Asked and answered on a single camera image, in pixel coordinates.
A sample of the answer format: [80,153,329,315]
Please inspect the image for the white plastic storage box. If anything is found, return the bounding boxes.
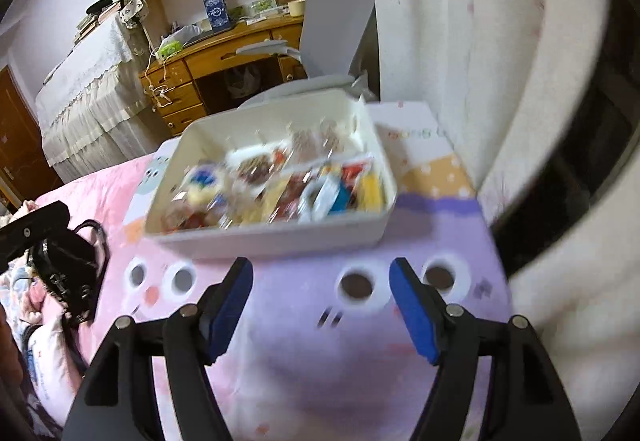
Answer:
[144,88,398,262]

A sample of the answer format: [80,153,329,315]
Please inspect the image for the brown wooden door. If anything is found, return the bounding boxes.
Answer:
[0,66,63,217]

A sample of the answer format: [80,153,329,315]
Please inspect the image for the white floral quilt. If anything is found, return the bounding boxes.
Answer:
[365,0,640,441]

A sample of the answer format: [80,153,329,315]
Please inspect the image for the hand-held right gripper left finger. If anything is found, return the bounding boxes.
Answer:
[60,257,255,441]

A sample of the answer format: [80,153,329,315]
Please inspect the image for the black handbag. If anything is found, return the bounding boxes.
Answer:
[27,220,111,329]

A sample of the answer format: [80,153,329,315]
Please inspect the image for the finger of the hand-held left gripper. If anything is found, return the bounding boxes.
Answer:
[0,201,71,258]

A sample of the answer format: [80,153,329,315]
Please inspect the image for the white cable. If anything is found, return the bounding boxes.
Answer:
[145,34,173,109]

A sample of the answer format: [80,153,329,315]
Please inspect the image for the wooden desk with drawers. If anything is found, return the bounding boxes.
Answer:
[139,14,308,137]

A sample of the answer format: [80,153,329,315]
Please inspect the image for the white printed pillow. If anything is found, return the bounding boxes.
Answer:
[25,316,88,422]

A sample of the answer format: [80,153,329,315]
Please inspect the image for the floral fabric pouch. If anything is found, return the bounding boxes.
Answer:
[120,0,148,27]

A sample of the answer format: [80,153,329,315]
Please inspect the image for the grey office chair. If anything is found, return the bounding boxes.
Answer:
[235,0,381,109]

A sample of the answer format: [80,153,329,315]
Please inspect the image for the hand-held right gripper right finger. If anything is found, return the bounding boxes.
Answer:
[389,257,583,441]

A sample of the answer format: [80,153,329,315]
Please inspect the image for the blue paper gift bag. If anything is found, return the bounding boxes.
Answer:
[202,0,236,32]

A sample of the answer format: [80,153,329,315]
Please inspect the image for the red and white snack packet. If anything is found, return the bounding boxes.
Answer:
[335,158,373,182]

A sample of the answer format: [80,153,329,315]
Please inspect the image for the dark bed frame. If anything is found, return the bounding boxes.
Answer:
[492,0,640,282]

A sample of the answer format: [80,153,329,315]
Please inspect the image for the white lace furniture cover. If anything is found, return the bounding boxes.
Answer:
[34,11,161,182]

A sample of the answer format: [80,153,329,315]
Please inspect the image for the stack of books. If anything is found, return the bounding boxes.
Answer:
[75,4,123,42]

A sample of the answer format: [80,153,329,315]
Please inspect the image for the pink printed blanket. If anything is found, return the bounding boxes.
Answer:
[0,101,516,441]

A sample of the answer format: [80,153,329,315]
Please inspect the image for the clear plastic bag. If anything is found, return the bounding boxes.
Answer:
[224,66,263,98]

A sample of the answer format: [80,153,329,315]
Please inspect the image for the blueberry print bread packet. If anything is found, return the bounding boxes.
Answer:
[177,161,228,207]

